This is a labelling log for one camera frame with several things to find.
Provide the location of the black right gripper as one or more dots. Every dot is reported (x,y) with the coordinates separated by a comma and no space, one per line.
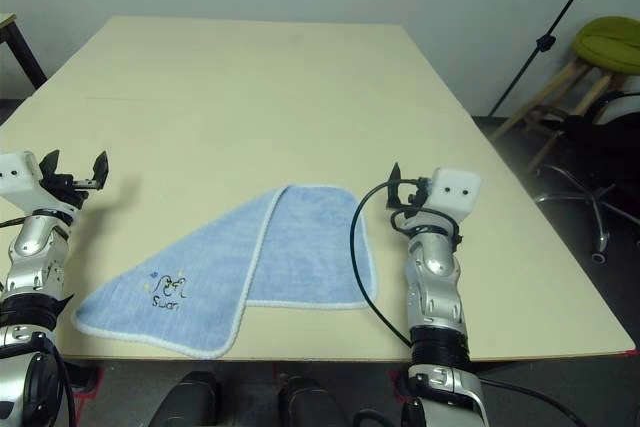
(415,194)

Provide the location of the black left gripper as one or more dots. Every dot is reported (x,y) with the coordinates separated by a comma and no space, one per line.
(65,187)

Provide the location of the light blue terry towel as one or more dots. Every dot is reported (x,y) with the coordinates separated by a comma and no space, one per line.
(200,267)

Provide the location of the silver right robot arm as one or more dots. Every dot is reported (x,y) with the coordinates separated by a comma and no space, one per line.
(435,267)

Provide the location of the beige side table black legs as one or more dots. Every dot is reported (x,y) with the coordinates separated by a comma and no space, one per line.
(27,59)

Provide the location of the black office chair chrome base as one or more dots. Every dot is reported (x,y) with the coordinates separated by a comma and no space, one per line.
(600,157)

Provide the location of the black robot right foot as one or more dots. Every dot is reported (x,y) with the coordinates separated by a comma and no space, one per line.
(310,402)

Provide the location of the black robot foot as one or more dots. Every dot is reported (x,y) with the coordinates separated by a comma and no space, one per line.
(310,402)
(187,399)

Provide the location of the black robot left foot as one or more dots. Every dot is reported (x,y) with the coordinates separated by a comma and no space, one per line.
(187,399)

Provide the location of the green cushioned wooden stool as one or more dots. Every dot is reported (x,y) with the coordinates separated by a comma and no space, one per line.
(607,44)

